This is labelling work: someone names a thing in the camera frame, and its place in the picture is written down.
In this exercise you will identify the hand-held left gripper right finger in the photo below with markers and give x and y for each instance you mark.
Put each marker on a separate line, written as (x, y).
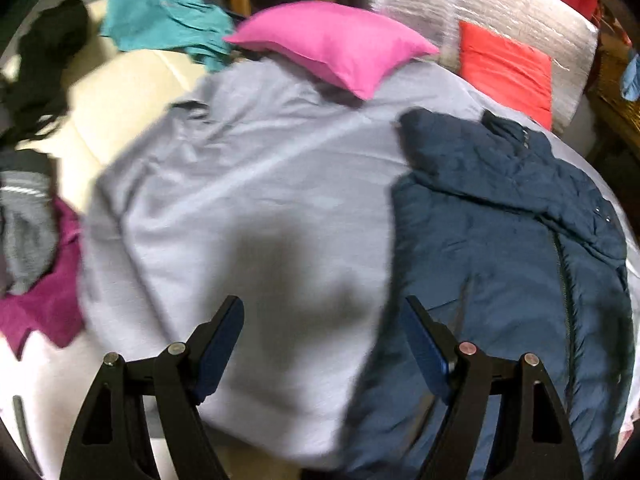
(425, 345)

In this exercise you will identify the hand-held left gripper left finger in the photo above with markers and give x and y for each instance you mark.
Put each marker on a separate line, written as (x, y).
(220, 340)

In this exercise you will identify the navy padded jacket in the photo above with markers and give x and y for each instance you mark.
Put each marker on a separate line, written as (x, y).
(500, 240)

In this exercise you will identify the grey bed sheet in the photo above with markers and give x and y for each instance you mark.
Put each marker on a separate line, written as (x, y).
(240, 185)

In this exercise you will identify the magenta garment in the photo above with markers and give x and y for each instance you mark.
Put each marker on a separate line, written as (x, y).
(50, 305)

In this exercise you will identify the grey knitted garment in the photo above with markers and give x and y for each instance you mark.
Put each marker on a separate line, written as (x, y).
(25, 230)

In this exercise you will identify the cream sofa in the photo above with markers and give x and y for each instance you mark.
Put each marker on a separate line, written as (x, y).
(125, 90)

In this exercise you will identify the red pillow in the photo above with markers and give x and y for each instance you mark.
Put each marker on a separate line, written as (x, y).
(505, 75)

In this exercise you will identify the wicker basket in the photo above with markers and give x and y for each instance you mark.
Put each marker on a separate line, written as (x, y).
(615, 105)

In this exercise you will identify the pink pillow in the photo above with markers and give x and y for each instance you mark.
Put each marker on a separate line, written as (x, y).
(330, 40)

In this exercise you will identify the teal garment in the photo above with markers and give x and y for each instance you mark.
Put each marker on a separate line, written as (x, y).
(160, 15)

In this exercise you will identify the blue cloth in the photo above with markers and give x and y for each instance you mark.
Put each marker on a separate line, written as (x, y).
(632, 77)

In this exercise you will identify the silver foil insulation mat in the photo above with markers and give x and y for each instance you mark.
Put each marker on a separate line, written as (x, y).
(425, 0)

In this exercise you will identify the black garment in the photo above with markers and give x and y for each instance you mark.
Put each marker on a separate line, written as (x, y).
(50, 35)

